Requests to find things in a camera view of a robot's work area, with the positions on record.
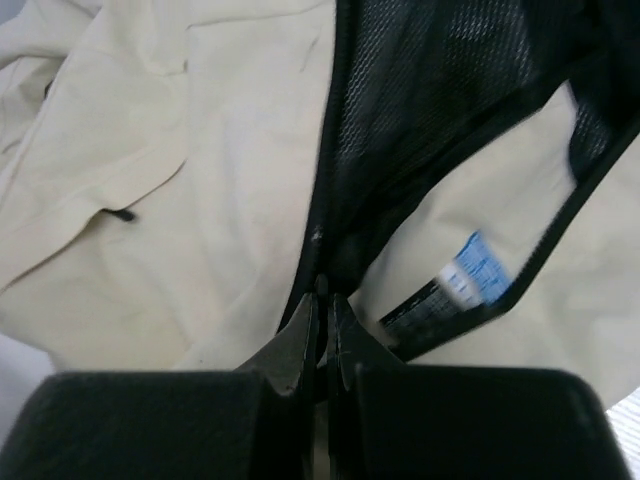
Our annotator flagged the cream jacket with black lining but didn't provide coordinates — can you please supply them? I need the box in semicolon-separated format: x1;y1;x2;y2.
0;0;640;480

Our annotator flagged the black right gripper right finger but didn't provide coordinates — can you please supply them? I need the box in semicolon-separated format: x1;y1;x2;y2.
327;295;629;479

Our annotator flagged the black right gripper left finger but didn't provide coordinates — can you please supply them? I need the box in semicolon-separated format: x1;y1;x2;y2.
12;294;318;479

